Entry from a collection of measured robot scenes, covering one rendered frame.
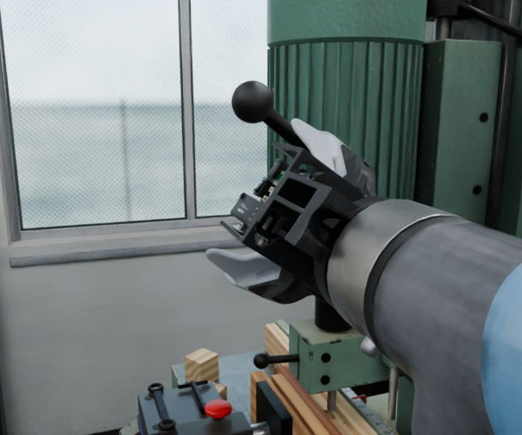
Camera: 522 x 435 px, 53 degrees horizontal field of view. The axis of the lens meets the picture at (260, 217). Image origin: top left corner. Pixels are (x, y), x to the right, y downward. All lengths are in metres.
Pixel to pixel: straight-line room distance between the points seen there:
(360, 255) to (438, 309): 0.06
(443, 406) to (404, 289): 0.05
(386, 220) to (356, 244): 0.02
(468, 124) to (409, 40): 0.13
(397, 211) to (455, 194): 0.40
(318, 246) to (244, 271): 0.15
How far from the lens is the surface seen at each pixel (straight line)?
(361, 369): 0.71
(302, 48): 0.57
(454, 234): 0.23
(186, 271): 2.03
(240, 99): 0.43
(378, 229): 0.26
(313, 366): 0.67
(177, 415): 0.66
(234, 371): 0.94
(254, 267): 0.41
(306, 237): 0.28
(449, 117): 0.64
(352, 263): 0.26
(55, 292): 2.02
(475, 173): 0.67
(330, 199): 0.28
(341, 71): 0.56
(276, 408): 0.67
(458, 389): 0.20
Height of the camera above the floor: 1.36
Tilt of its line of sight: 13 degrees down
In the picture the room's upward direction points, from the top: straight up
